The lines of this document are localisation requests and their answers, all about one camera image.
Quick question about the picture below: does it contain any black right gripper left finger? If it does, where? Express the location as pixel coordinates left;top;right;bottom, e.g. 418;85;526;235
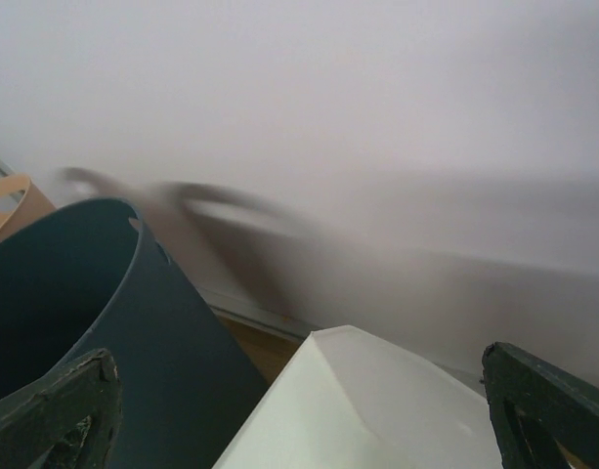
0;349;122;468

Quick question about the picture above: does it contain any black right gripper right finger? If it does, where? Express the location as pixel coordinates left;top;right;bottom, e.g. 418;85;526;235
482;342;599;468

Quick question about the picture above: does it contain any peach plastic waste bin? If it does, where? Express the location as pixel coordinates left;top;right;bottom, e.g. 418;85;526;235
0;174;56;242

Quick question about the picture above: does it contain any dark teal plastic bin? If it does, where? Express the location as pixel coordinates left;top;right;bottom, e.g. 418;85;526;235
0;198;267;468

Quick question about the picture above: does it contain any white faceted bin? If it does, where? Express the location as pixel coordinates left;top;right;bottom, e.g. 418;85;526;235
215;326;501;469

